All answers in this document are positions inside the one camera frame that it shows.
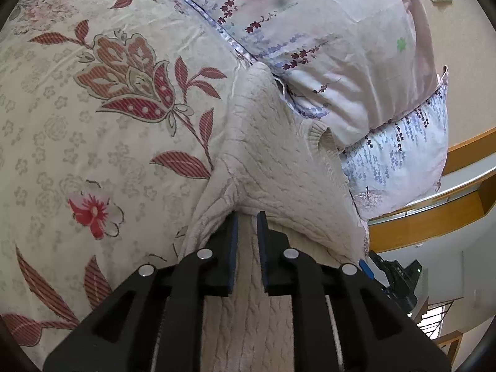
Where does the wooden furniture piece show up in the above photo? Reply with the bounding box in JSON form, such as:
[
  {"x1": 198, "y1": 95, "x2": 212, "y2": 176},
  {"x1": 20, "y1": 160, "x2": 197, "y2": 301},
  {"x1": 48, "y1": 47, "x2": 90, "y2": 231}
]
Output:
[{"x1": 435, "y1": 330, "x2": 464, "y2": 365}]

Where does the pink floral pillow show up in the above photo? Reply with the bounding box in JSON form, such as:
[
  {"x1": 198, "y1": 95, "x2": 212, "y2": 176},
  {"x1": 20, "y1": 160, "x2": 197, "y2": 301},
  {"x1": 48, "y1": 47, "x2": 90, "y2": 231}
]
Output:
[{"x1": 141, "y1": 0, "x2": 441, "y2": 152}]

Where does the wooden bed headboard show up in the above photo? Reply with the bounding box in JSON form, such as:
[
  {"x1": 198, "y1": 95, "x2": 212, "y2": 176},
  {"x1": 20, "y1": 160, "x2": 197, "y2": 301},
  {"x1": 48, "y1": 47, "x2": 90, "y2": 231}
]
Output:
[{"x1": 367, "y1": 127, "x2": 496, "y2": 254}]

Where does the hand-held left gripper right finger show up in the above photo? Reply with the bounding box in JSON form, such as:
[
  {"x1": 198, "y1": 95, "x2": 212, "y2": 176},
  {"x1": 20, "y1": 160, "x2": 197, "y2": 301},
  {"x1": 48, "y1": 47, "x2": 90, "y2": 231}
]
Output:
[{"x1": 256, "y1": 211, "x2": 452, "y2": 372}]

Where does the white blue floral pillow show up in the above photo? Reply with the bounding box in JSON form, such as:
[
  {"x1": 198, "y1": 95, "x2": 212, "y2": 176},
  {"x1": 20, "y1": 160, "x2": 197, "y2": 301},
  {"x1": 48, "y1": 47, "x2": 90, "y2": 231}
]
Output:
[{"x1": 340, "y1": 66, "x2": 451, "y2": 222}]

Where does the window with railing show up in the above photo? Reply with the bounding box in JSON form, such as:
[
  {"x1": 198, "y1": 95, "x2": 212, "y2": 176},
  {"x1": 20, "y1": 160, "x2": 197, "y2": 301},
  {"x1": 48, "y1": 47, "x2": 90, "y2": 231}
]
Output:
[{"x1": 415, "y1": 298, "x2": 464, "y2": 339}]

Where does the floral cream bed sheet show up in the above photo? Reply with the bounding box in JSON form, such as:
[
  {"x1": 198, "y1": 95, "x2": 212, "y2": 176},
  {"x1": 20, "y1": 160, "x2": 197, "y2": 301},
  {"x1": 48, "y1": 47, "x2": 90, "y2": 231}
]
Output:
[{"x1": 0, "y1": 0, "x2": 257, "y2": 370}]

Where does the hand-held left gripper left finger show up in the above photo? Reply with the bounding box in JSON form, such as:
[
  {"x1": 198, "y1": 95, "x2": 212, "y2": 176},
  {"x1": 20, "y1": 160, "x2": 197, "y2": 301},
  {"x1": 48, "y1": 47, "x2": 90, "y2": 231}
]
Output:
[{"x1": 42, "y1": 212, "x2": 239, "y2": 372}]

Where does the cream cable-knit sweater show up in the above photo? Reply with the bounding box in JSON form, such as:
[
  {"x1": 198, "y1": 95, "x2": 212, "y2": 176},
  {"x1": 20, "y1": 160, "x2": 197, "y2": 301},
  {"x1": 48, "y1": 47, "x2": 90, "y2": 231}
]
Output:
[{"x1": 172, "y1": 64, "x2": 370, "y2": 372}]

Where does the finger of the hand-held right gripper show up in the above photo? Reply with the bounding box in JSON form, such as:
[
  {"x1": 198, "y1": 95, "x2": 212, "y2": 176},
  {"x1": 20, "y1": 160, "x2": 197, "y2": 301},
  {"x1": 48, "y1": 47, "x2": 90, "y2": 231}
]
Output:
[{"x1": 358, "y1": 250, "x2": 389, "y2": 280}]

